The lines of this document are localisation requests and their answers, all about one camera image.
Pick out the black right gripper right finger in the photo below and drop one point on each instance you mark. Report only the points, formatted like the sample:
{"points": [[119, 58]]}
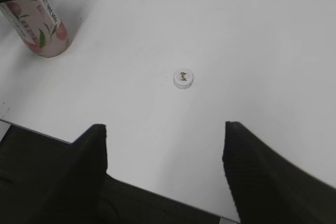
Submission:
{"points": [[267, 188]]}

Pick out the white bottle cap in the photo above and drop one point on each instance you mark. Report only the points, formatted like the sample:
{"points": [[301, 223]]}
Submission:
{"points": [[183, 79]]}

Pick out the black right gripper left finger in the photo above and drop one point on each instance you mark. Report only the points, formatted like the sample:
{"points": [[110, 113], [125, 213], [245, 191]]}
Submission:
{"points": [[68, 188]]}

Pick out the pink peach tea bottle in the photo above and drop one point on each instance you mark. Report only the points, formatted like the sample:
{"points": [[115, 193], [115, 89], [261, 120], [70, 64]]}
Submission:
{"points": [[38, 25]]}

